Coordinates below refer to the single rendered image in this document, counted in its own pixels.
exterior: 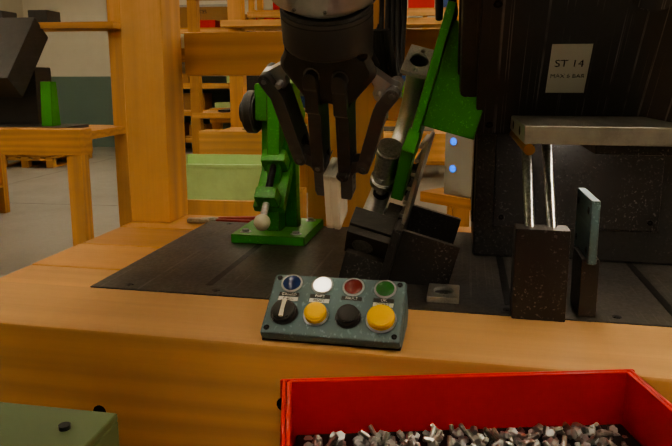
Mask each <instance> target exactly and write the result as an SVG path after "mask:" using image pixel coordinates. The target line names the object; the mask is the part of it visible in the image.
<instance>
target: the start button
mask: <svg viewBox="0 0 672 446"><path fill-rule="evenodd" d="M394 321H395V314H394V311H393V310H392V309H391V308H390V307H389V306H386V305H382V304H380V305H376V306H373V307H372V308H371V309H370V310H369V311H368V313H367V322H368V324H369V326H370V327H371V328H373V329H375V330H378V331H383V330H387V329H389V328H390V327H391V326H392V325H393V324H394Z"/></svg>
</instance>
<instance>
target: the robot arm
mask: <svg viewBox="0 0 672 446"><path fill-rule="evenodd" d="M272 1H273V2H274V3H275V4H276V5H277V6H278V7H280V18H281V28H282V38H283V44H284V52H283V54H282V56H281V59H280V62H278V63H273V62H271V63H269V64H268V65H267V66H266V68H265V69H264V71H263V72H262V73H261V75H260V76H259V77H258V83H259V85H260V86H261V87H262V89H263V90H264V91H265V92H266V94H267V95H268V96H269V98H270V99H271V101H272V104H273V107H274V109H275V112H276V115H277V117H278V120H279V123H280V125H281V128H282V131H283V134H284V136H285V139H286V142H287V144H288V147H289V150H290V152H291V155H292V158H293V160H294V162H295V163H296V164H297V165H304V164H306V165H308V166H310V167H311V168H312V170H313V171H314V180H315V191H316V193H317V195H321V196H324V197H325V212H326V227H327V228H332V229H333V228H334V229H338V230H340V229H341V227H342V225H343V222H344V220H345V217H346V215H347V212H348V202H347V200H351V198H352V197H353V194H354V192H355V189H356V173H360V174H363V175H364V174H367V173H368V172H369V170H370V167H371V165H372V162H373V159H374V157H375V154H376V151H377V147H378V144H379V141H380V138H381V134H382V131H383V128H384V124H385V121H386V118H387V115H388V111H389V110H390V108H391V107H392V106H393V105H394V104H395V103H396V102H397V100H398V98H399V96H400V94H401V91H402V88H403V86H404V79H403V78H402V77H400V76H394V77H392V78H391V77H390V76H389V75H387V74H386V73H384V72H383V71H382V70H380V69H379V61H378V59H377V57H376V55H375V53H374V48H373V3H374V2H375V0H272ZM290 79H291V80H292V82H293V83H294V84H295V85H296V87H297V88H298V89H299V90H300V92H301V93H302V94H303V95H304V99H305V111H306V113H307V114H308V125H309V133H308V130H307V128H306V125H305V122H304V119H303V116H302V113H301V110H300V107H299V104H298V102H297V99H296V96H295V93H294V90H293V87H292V85H291V83H290ZM370 83H372V84H373V85H374V90H373V96H374V99H375V100H376V101H377V102H376V104H375V107H374V109H373V112H372V115H371V118H370V122H369V125H368V129H367V132H366V136H365V139H364V143H363V146H362V150H361V153H359V154H357V146H356V109H355V104H356V99H357V98H358V97H359V96H360V94H361V93H362V92H363V91H364V90H365V89H366V88H367V87H368V85H369V84H370ZM328 103H329V104H332V105H333V115H334V117H335V121H336V140H337V158H336V157H332V158H331V159H330V156H331V154H332V152H333V150H332V151H331V147H330V127H329V107H328ZM329 159H330V160H329Z"/></svg>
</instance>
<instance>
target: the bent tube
mask: <svg viewBox="0 0 672 446"><path fill-rule="evenodd" d="M433 51H434V50H432V49H429V48H425V47H421V46H417V45H414V44H411V46H410V49H409V51H408V53H407V56H406V58H405V60H404V63H403V65H402V67H401V70H400V73H402V74H405V75H406V80H405V86H404V92H403V98H402V102H401V107H400V111H399V115H398V118H397V122H396V126H395V129H394V132H393V135H392V138H394V139H397V140H398V141H400V142H401V143H402V145H403V143H404V141H405V138H406V135H407V132H408V130H409V128H411V127H412V124H413V120H414V117H415V114H416V110H417V107H418V103H419V100H420V96H421V93H422V89H423V86H424V82H425V79H426V76H427V72H428V69H429V65H430V62H431V58H432V55H433ZM373 191H374V189H373V188H371V191H370V193H369V195H368V198H367V200H366V202H365V205H364V207H363V209H366V210H369V211H373V212H376V213H379V214H383V213H384V210H385V208H386V205H387V203H388V200H389V198H390V195H391V193H392V191H390V192H389V193H388V197H387V198H386V199H384V200H379V199H377V198H375V197H374V195H373Z"/></svg>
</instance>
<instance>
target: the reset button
mask: <svg viewBox="0 0 672 446"><path fill-rule="evenodd" d="M326 315H327V311H326V307H325V306H324V305H323V304H322V303H320V302H312V303H310V304H308V305H307V306H306V307H305V309H304V316H305V319H306V320H307V321H308V322H309V323H313V324H316V323H320V322H322V321H323V320H324V319H325V318H326Z"/></svg>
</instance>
